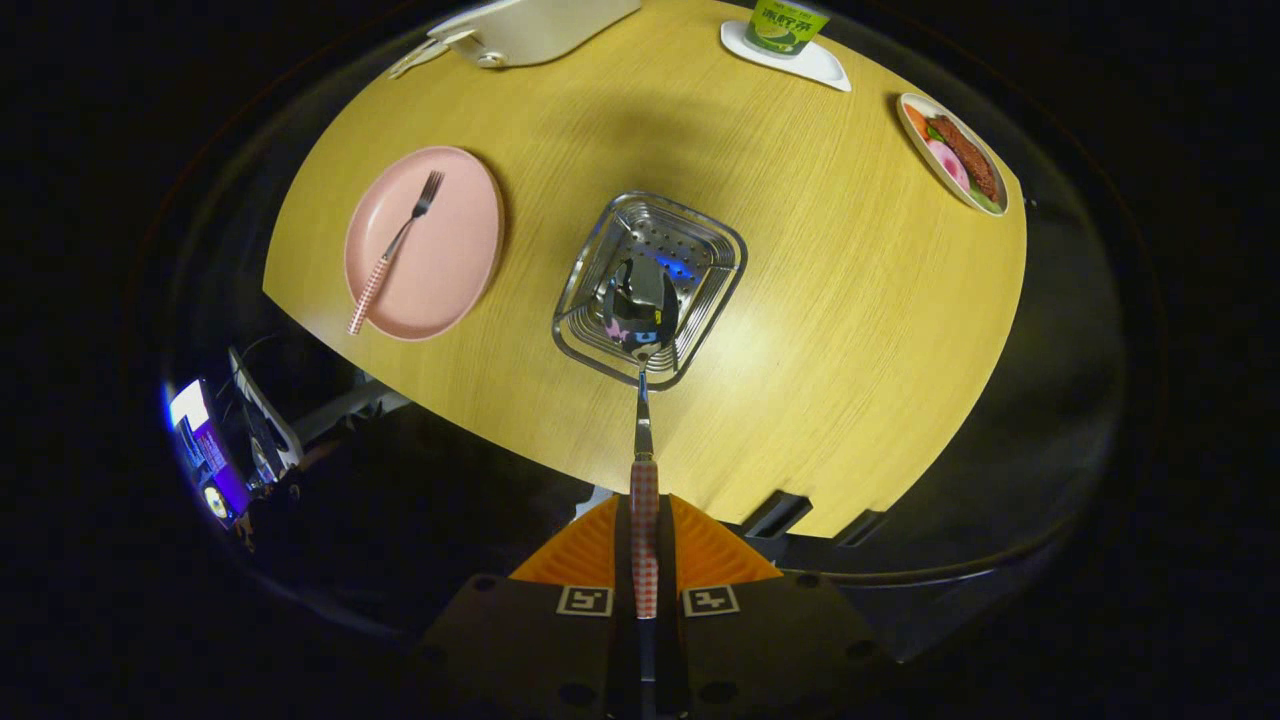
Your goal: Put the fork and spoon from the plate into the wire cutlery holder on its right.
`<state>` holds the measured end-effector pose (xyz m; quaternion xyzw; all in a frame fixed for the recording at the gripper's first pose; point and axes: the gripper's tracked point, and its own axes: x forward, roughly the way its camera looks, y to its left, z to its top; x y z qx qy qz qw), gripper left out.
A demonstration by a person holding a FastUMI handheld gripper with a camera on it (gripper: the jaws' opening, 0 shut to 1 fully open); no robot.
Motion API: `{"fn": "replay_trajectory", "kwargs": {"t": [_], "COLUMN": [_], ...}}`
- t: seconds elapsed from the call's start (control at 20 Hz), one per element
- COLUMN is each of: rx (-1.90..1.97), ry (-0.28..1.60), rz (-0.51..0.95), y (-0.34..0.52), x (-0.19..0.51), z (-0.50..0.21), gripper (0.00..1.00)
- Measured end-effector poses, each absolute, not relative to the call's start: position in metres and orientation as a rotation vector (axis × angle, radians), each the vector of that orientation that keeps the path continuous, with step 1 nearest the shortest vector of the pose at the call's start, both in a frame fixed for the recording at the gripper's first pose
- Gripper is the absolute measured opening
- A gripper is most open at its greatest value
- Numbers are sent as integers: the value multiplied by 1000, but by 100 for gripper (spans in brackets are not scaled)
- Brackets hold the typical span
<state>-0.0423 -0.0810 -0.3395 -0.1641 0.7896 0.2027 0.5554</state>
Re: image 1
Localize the white toaster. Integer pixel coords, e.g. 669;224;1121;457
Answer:
427;0;642;69

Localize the red checked handle spoon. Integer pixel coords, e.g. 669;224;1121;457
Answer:
598;255;683;621

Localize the metal drain basket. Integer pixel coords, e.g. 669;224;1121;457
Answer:
552;190;749;391

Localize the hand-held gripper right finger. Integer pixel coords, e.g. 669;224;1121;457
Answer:
655;493;891;720

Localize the red checked handle fork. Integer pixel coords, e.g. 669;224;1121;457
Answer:
347;170;445;336

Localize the white divided sauce dish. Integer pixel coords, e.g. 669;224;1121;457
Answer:
388;38;441;79

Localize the pink plate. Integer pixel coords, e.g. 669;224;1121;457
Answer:
344;146;504;342

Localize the plate of food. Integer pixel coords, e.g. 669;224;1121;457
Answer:
896;92;1010;217

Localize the lit computer screen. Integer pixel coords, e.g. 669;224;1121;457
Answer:
165;378;251;521

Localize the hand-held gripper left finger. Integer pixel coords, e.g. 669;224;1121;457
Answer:
415;493;641;720

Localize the green label drink bottle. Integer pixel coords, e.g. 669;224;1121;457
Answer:
748;0;831;57

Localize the white coaster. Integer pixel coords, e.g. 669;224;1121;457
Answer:
720;20;852;93

